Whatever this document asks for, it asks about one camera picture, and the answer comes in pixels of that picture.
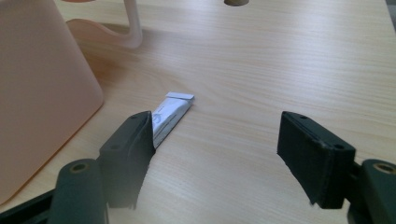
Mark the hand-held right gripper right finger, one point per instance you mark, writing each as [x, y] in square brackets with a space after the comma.
[317, 161]

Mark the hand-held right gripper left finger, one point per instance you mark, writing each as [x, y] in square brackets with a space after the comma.
[124, 161]

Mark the white sachet packet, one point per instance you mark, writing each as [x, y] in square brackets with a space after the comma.
[168, 116]

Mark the pink plastic bin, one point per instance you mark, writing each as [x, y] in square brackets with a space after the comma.
[40, 93]

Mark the round brown object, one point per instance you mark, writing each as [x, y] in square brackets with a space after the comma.
[236, 2]

